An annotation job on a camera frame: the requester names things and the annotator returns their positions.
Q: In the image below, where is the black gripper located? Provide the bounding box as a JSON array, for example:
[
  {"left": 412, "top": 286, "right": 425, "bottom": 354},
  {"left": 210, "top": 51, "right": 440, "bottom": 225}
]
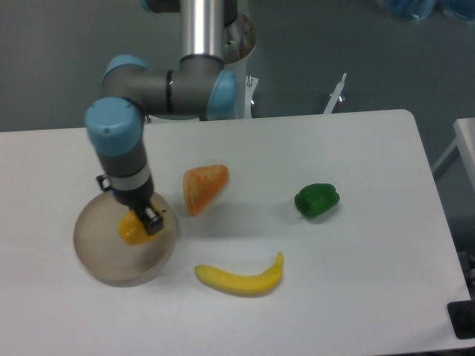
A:
[{"left": 96, "top": 174, "right": 164, "bottom": 235}]

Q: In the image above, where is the yellow toy pepper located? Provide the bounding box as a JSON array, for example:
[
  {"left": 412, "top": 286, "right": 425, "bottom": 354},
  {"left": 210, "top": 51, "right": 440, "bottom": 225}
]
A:
[{"left": 117, "top": 211, "right": 163, "bottom": 245}]

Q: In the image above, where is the green toy pepper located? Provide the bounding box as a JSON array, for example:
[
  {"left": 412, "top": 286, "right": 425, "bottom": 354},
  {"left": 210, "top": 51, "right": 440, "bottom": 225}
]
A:
[{"left": 294, "top": 183, "right": 340, "bottom": 219}]

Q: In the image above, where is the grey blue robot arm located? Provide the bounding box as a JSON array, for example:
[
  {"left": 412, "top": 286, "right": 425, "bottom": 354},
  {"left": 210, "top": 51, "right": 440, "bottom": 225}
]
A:
[{"left": 85, "top": 1, "right": 238, "bottom": 236}]

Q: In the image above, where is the beige round plate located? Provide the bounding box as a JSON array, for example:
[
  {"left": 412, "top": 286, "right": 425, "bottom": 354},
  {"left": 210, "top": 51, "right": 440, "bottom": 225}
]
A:
[{"left": 73, "top": 192, "right": 177, "bottom": 286}]

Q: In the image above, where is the orange triangular toy slice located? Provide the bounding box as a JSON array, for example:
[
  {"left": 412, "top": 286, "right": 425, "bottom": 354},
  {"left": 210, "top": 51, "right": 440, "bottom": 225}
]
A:
[{"left": 183, "top": 164, "right": 229, "bottom": 216}]

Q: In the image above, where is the yellow toy banana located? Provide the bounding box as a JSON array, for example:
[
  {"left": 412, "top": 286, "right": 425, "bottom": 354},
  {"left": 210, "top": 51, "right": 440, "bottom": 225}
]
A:
[{"left": 194, "top": 252, "right": 284, "bottom": 297}]

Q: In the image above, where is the black device at table edge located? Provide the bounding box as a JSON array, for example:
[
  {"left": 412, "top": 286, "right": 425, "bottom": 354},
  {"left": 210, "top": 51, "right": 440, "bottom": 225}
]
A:
[{"left": 447, "top": 300, "right": 475, "bottom": 340}]

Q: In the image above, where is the white side table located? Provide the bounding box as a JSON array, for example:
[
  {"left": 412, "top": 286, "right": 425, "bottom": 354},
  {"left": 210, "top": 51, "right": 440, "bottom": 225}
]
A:
[{"left": 431, "top": 118, "right": 474, "bottom": 181}]

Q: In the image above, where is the blue plastic bag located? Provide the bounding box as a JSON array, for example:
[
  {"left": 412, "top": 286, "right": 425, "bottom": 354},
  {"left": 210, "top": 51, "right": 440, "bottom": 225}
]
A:
[{"left": 384, "top": 0, "right": 436, "bottom": 22}]

